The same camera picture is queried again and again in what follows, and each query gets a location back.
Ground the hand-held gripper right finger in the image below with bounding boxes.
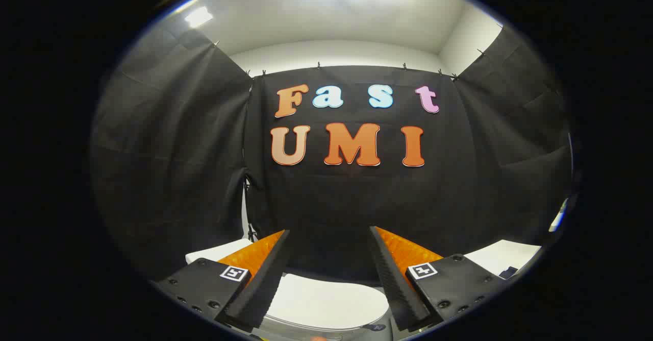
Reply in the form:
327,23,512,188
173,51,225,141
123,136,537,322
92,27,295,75
369,226,507,333

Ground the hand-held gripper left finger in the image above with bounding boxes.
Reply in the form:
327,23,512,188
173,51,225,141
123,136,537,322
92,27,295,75
156,230,290,333

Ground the white toilet lid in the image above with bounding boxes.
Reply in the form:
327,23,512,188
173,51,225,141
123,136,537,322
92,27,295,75
263,273,391,334

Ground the white flat panel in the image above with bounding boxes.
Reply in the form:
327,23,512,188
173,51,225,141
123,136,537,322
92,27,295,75
185,238,254,265

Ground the black backdrop cloth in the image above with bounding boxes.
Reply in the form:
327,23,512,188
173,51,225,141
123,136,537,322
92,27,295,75
89,25,574,285

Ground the white drawer cabinet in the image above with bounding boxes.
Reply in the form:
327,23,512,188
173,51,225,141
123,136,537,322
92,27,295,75
463,239,542,281

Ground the small ceiling light panel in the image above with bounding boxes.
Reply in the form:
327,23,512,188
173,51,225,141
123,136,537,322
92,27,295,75
184,7,214,29

